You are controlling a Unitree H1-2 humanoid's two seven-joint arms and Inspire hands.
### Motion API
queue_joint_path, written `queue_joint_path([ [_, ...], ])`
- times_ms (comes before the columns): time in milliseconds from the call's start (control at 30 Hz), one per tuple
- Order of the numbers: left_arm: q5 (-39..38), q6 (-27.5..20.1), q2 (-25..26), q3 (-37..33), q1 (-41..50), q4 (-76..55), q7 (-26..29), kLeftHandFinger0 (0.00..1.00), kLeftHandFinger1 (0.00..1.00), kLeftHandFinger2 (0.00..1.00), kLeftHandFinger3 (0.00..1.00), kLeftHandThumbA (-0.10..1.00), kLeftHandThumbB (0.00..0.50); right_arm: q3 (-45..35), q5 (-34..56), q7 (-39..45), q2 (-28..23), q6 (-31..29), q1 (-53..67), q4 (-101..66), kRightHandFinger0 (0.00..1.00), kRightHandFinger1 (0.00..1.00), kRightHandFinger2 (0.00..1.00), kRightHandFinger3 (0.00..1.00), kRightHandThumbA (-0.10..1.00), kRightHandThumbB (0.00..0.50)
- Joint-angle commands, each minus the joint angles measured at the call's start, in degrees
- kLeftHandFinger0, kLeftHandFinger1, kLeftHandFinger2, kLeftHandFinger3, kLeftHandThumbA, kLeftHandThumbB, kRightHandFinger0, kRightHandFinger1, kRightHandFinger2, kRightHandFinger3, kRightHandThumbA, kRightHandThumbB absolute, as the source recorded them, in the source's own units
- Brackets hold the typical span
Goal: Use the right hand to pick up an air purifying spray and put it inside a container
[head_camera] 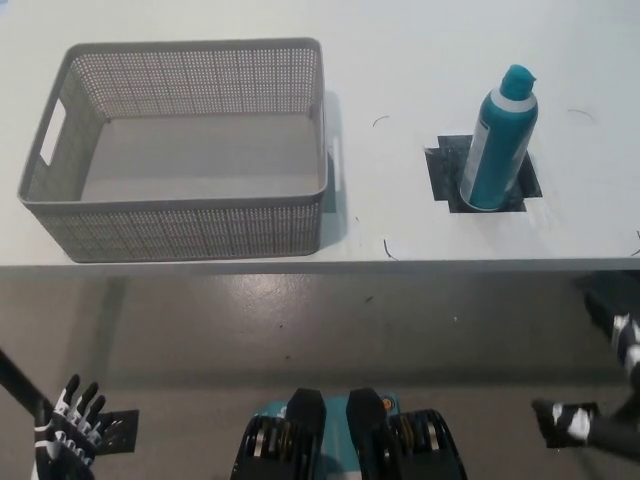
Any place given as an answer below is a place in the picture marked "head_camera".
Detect black tape patch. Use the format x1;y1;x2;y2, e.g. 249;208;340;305
424;133;544;216

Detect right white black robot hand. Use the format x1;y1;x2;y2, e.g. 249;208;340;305
530;312;640;459

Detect grey perforated plastic basket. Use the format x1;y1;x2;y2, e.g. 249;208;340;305
18;36;344;264

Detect thin black rod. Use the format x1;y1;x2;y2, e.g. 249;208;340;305
0;346;51;431

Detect teal air spray can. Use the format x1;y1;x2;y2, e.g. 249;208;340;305
458;63;539;212

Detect black teal robot torso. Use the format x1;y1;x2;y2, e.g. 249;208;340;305
230;387;463;480

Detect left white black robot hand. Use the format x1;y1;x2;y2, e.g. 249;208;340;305
29;373;109;480

